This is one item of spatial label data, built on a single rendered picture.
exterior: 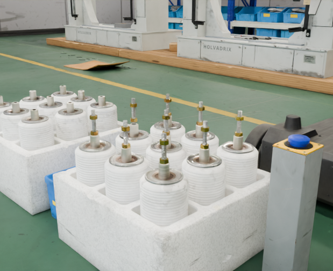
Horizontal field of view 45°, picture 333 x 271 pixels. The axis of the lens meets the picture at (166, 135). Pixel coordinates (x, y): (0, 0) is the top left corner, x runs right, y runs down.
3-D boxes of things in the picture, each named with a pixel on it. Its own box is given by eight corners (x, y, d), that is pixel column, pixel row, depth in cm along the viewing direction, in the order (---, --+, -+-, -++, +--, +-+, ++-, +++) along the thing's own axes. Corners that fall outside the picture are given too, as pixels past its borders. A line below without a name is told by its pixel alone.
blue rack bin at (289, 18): (299, 21, 611) (301, 7, 605) (323, 22, 585) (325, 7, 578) (281, 22, 580) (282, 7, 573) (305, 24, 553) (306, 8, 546)
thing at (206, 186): (220, 249, 87) (224, 172, 82) (176, 243, 90) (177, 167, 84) (225, 226, 96) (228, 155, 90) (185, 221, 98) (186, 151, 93)
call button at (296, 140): (293, 142, 81) (295, 132, 80) (312, 147, 78) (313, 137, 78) (283, 147, 78) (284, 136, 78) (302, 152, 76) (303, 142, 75)
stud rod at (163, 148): (161, 169, 79) (161, 132, 77) (166, 169, 79) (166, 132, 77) (161, 171, 78) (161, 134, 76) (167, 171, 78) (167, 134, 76)
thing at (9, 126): (29, 158, 137) (23, 106, 131) (44, 166, 131) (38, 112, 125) (1, 166, 131) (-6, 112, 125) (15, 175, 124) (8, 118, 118)
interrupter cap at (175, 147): (184, 153, 92) (184, 150, 92) (151, 155, 91) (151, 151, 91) (179, 142, 99) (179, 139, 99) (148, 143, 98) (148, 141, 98)
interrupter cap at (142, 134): (114, 134, 105) (114, 132, 105) (141, 130, 108) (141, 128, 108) (126, 143, 98) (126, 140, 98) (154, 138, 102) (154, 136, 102)
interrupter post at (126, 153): (126, 164, 86) (125, 150, 85) (118, 161, 87) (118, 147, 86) (134, 161, 88) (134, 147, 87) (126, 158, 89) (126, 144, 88)
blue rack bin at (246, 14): (253, 19, 675) (254, 6, 668) (273, 20, 648) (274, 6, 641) (234, 20, 643) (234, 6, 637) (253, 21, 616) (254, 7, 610)
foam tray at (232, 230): (168, 191, 129) (168, 137, 124) (275, 241, 102) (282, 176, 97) (58, 238, 104) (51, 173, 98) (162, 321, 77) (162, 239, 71)
